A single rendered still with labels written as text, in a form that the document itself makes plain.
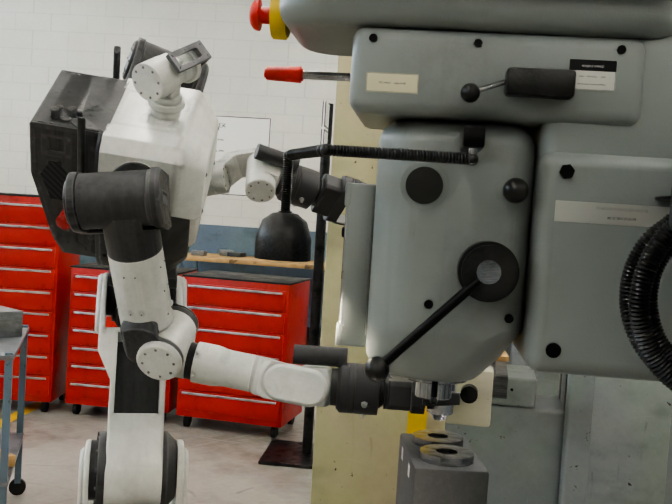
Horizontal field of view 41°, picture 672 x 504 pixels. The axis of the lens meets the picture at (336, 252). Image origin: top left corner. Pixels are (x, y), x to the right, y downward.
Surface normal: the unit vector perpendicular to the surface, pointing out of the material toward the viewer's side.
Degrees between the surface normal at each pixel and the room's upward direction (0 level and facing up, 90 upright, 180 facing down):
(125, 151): 76
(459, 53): 90
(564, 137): 90
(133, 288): 117
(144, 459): 60
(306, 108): 90
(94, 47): 90
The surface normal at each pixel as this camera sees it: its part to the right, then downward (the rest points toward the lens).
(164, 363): -0.11, 0.49
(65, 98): 0.18, -0.79
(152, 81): -0.51, 0.44
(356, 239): -0.10, 0.04
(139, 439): 0.22, -0.43
